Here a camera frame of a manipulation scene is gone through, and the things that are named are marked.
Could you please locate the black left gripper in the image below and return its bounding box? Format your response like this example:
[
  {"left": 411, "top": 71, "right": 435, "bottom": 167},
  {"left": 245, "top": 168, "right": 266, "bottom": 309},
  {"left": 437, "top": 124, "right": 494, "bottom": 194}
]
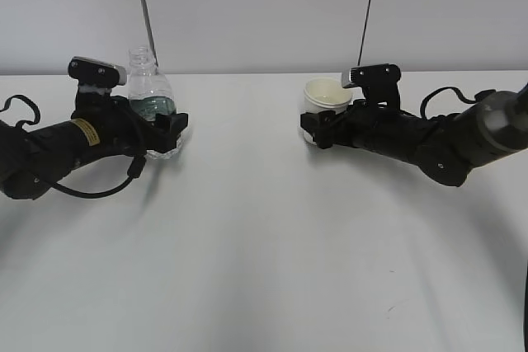
[{"left": 69, "top": 92, "right": 189, "bottom": 162}]

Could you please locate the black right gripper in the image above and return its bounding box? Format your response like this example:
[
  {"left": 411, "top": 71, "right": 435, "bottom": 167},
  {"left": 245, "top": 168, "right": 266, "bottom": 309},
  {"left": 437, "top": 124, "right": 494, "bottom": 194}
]
[{"left": 300, "top": 100, "right": 417, "bottom": 161}]

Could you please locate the white paper cup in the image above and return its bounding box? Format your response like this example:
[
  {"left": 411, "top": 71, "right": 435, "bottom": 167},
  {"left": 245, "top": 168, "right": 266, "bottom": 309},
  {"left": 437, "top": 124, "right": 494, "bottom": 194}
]
[{"left": 303, "top": 77, "right": 354, "bottom": 146}]

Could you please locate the clear plastic water bottle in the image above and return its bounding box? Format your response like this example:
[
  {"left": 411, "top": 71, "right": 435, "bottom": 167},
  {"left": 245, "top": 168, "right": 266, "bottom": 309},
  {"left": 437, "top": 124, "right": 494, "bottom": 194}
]
[{"left": 126, "top": 45, "right": 185, "bottom": 162}]

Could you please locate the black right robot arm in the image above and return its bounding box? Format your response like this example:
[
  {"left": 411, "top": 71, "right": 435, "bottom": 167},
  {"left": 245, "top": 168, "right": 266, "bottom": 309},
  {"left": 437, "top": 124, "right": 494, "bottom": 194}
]
[{"left": 300, "top": 89, "right": 527, "bottom": 187}]

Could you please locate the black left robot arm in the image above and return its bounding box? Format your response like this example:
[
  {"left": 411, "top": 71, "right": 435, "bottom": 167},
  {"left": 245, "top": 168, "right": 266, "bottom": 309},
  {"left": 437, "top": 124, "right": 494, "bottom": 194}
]
[{"left": 1, "top": 93, "right": 189, "bottom": 199}]

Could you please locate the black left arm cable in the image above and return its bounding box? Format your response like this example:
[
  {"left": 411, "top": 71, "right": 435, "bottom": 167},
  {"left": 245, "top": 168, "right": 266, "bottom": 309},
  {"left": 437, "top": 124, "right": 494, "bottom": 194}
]
[{"left": 0, "top": 94, "right": 148, "bottom": 197}]

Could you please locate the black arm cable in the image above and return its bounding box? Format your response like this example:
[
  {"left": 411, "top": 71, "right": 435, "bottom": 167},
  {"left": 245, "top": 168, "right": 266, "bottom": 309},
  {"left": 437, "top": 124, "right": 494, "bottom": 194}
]
[
  {"left": 0, "top": 94, "right": 148, "bottom": 197},
  {"left": 419, "top": 87, "right": 496, "bottom": 120}
]

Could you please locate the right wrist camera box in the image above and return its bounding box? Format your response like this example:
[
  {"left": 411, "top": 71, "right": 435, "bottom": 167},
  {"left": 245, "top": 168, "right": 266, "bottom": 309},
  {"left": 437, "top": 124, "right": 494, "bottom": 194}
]
[{"left": 341, "top": 63, "right": 402, "bottom": 110}]

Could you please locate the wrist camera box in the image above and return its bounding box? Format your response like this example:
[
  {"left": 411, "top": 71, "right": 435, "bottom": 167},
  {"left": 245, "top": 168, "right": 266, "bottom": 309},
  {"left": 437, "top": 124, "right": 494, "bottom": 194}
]
[
  {"left": 341, "top": 63, "right": 402, "bottom": 110},
  {"left": 68, "top": 56, "right": 127, "bottom": 95}
]

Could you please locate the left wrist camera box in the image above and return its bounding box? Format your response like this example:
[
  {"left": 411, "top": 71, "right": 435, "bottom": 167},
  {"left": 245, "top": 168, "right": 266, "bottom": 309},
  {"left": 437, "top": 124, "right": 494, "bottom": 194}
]
[{"left": 68, "top": 56, "right": 127, "bottom": 95}]

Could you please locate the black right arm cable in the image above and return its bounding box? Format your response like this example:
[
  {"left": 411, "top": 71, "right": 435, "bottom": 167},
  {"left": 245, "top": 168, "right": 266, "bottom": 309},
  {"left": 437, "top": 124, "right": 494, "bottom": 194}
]
[{"left": 419, "top": 87, "right": 496, "bottom": 120}]

